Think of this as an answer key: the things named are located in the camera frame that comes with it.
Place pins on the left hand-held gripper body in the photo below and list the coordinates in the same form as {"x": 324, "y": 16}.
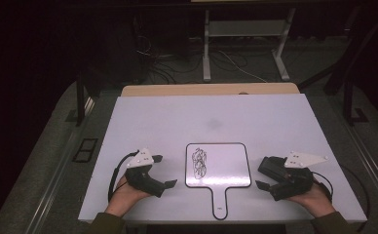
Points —
{"x": 142, "y": 177}

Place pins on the white paddle-shaped whiteboard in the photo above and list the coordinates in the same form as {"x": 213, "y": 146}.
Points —
{"x": 224, "y": 165}

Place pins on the wooden table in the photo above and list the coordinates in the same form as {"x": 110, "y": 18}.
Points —
{"x": 209, "y": 89}

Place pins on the black diagonal bar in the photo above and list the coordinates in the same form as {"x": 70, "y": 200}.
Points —
{"x": 333, "y": 70}

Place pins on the white metal stand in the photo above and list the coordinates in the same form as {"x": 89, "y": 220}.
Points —
{"x": 245, "y": 28}

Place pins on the person's right hand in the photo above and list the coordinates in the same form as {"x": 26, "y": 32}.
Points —
{"x": 317, "y": 201}

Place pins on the black rectangular floor frame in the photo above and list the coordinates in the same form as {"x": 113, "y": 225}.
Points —
{"x": 85, "y": 150}

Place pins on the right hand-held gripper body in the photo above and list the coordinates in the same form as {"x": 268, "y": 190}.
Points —
{"x": 294, "y": 185}

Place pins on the black stand with foot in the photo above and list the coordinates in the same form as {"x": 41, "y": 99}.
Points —
{"x": 348, "y": 100}

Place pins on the black eraser block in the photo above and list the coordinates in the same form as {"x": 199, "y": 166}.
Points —
{"x": 271, "y": 167}

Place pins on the metal floor rail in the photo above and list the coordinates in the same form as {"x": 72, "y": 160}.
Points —
{"x": 372, "y": 162}
{"x": 55, "y": 182}

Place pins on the person's left hand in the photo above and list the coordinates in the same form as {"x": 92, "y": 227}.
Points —
{"x": 123, "y": 198}

